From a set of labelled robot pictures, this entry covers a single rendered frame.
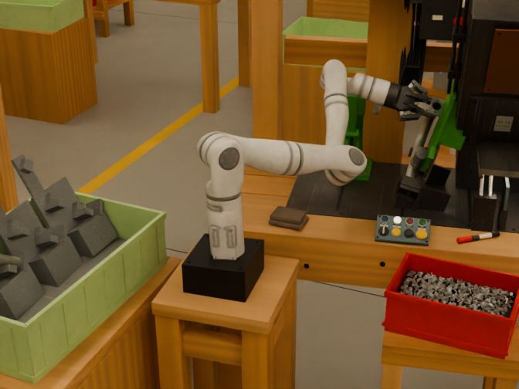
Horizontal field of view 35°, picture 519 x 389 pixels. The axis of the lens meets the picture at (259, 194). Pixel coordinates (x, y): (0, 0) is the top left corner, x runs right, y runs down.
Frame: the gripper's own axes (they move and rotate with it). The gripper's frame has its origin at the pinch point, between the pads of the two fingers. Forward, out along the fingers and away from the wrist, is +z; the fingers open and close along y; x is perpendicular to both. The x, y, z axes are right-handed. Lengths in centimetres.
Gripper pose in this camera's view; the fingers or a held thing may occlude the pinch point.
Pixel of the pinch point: (432, 108)
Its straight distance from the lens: 253.0
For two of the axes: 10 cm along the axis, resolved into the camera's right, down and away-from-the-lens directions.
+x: -0.3, 2.8, 9.6
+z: 9.5, 3.2, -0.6
